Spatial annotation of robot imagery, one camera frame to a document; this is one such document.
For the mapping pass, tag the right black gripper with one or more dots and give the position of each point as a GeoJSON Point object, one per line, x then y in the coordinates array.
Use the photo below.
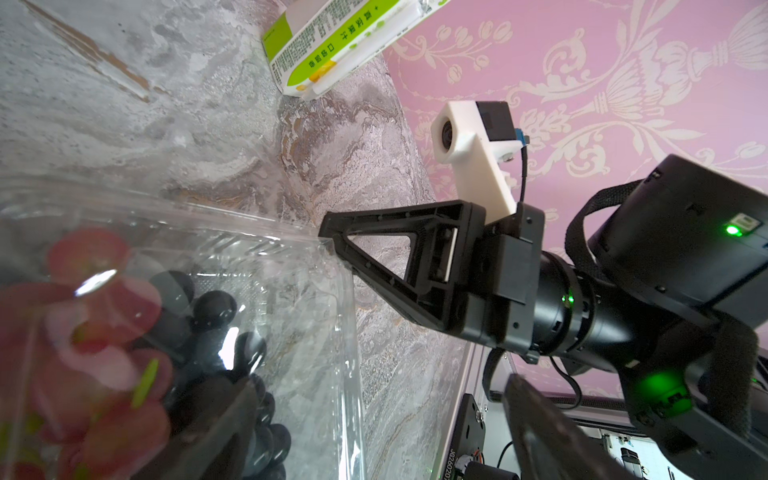
{"type": "Point", "coordinates": [455, 280]}

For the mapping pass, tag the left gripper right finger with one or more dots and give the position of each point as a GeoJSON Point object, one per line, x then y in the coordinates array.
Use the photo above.
{"type": "Point", "coordinates": [549, 445]}

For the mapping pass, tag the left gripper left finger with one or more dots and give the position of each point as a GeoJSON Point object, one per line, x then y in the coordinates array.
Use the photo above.
{"type": "Point", "coordinates": [215, 444]}

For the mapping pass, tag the black grape bunch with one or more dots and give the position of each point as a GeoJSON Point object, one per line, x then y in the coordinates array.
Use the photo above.
{"type": "Point", "coordinates": [200, 354]}

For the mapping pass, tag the light red grape bunch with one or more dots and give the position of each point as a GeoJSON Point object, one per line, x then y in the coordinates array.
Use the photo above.
{"type": "Point", "coordinates": [76, 402]}

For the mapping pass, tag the clear plastic container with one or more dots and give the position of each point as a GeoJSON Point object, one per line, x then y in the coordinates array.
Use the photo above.
{"type": "Point", "coordinates": [293, 290]}

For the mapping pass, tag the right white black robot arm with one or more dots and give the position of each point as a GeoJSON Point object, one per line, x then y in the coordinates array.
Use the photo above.
{"type": "Point", "coordinates": [664, 282]}

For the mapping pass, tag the green white milk carton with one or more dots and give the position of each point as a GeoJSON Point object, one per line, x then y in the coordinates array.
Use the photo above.
{"type": "Point", "coordinates": [313, 45]}

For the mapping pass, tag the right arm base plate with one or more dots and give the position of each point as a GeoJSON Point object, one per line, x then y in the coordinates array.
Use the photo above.
{"type": "Point", "coordinates": [466, 436]}

